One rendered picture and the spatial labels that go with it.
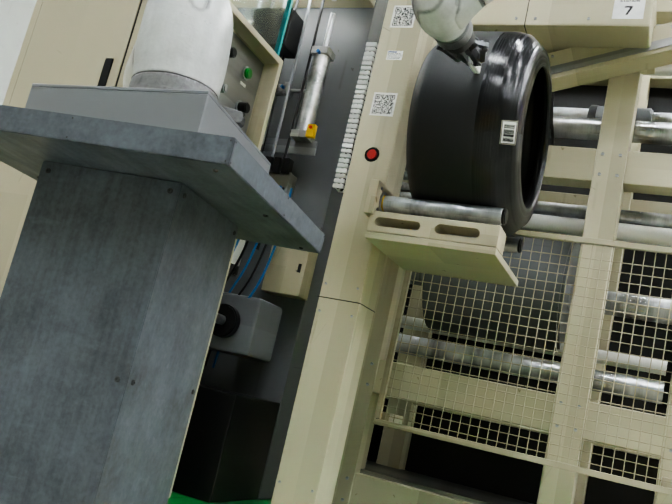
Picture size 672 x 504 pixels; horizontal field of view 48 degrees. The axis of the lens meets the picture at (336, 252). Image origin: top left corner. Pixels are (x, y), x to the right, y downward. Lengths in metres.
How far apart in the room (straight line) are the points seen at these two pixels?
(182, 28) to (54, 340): 0.55
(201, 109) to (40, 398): 0.49
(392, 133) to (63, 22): 0.93
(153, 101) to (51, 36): 0.81
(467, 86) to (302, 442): 1.05
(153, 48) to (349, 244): 1.02
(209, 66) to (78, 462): 0.67
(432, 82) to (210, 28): 0.83
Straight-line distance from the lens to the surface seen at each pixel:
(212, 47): 1.37
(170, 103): 1.23
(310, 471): 2.13
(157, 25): 1.38
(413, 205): 2.07
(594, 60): 2.68
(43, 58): 2.00
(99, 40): 1.91
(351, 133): 2.33
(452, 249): 1.99
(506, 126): 1.98
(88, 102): 1.30
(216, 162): 1.02
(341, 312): 2.14
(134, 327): 1.15
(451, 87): 2.03
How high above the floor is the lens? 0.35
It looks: 11 degrees up
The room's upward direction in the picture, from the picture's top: 13 degrees clockwise
